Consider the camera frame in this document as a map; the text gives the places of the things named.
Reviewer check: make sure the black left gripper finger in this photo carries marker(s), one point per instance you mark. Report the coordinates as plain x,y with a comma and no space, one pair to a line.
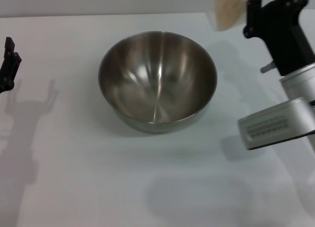
11,62

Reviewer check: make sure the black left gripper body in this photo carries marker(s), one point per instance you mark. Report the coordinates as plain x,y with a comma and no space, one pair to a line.
5,86

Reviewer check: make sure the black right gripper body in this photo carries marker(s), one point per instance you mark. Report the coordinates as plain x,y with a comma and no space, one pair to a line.
285,35

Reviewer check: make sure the white rice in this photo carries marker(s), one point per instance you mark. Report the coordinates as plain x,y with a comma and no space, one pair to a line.
227,8

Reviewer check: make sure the clear plastic measuring cup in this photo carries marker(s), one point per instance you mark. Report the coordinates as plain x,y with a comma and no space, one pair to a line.
222,12

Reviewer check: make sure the stainless steel mixing bowl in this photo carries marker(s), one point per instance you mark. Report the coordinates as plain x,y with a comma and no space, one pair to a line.
157,84

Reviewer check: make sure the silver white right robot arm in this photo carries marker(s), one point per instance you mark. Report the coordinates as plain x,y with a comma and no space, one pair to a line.
300,85

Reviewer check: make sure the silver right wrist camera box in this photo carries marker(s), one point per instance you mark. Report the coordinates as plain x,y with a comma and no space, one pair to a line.
270,126

